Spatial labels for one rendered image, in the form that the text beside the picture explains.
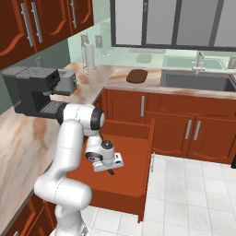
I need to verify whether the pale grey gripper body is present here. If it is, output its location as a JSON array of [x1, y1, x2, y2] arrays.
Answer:
[[91, 152, 125, 173]]

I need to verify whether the open red-brown drawer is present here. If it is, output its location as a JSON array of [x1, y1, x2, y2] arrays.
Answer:
[[65, 117, 157, 224]]

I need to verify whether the brown round cutting board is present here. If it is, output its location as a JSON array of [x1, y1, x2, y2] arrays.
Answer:
[[125, 68, 148, 85]]

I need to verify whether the red-brown lower cupboard door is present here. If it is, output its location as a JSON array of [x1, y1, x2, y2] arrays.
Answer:
[[149, 112, 196, 159], [187, 115, 236, 166], [105, 88, 149, 124]]

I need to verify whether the red-brown cupboard door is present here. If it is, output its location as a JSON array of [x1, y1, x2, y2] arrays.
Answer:
[[65, 0, 95, 38], [105, 88, 149, 124], [149, 112, 196, 159], [0, 0, 39, 71], [187, 115, 236, 166], [25, 0, 74, 53]]

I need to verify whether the red-brown lower cupboard run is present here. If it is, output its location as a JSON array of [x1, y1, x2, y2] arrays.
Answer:
[[0, 193, 58, 236]]

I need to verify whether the grey toaster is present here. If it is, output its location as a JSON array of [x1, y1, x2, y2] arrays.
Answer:
[[53, 68, 78, 97]]

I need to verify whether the white paper towel roll holder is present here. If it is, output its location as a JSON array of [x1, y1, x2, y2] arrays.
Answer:
[[80, 41, 97, 76]]

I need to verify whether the black coffee machine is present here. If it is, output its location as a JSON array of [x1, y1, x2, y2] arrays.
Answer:
[[1, 65, 68, 120]]

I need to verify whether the grey sink basin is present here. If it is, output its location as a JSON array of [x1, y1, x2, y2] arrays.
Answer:
[[159, 68, 236, 93]]

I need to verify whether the silver tap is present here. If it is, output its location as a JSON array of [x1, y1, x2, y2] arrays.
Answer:
[[191, 51, 207, 75]]

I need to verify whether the red-brown upper cupboard door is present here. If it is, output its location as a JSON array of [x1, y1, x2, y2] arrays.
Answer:
[[25, 0, 74, 53], [65, 0, 95, 38], [0, 0, 39, 71]]

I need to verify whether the dark framed window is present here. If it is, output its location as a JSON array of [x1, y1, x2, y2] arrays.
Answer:
[[109, 0, 236, 53]]

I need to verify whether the silver drawer handle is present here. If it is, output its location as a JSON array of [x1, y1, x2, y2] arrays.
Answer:
[[149, 153, 156, 174]]

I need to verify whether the silver lower cupboard handle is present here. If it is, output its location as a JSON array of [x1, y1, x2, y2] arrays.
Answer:
[[184, 119, 193, 141], [140, 95, 146, 118], [194, 120, 202, 142]]

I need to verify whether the silver cupboard handle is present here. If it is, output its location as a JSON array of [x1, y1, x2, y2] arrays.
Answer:
[[140, 95, 146, 118], [194, 120, 202, 142], [19, 2, 34, 48], [184, 119, 193, 141], [29, 1, 43, 44], [69, 0, 78, 30]]

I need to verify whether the silver upper cupboard handle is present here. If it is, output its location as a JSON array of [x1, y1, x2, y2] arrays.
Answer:
[[19, 2, 34, 48], [29, 1, 43, 44], [69, 0, 78, 30]]

